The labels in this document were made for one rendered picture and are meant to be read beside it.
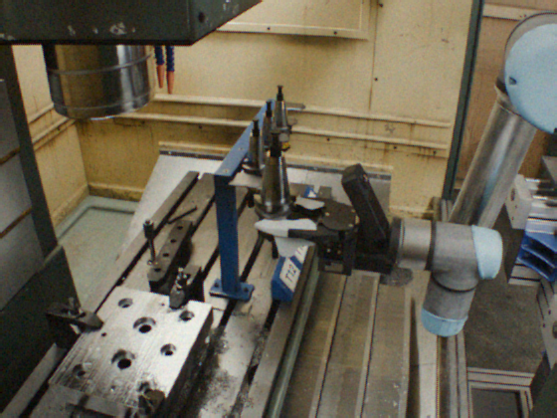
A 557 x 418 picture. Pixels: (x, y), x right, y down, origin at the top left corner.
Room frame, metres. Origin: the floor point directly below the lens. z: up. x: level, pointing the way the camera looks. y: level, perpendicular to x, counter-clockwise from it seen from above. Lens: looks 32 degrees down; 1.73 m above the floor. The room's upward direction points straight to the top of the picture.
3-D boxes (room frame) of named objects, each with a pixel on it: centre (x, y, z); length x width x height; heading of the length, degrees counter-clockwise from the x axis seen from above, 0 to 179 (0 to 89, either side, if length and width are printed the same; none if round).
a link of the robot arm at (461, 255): (0.59, -0.28, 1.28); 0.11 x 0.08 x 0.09; 76
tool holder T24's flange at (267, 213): (0.65, 0.00, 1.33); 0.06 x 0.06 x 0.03
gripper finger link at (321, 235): (0.61, -0.06, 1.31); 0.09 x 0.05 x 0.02; 90
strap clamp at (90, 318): (0.73, 0.42, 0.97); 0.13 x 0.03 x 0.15; 76
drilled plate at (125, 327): (0.68, 0.28, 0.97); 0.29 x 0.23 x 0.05; 166
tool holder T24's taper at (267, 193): (0.65, 0.00, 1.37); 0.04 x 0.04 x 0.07
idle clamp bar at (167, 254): (1.03, 0.26, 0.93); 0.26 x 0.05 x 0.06; 171
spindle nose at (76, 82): (0.71, 0.26, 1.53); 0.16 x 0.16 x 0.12
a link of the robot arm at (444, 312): (0.60, -0.28, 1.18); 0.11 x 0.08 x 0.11; 158
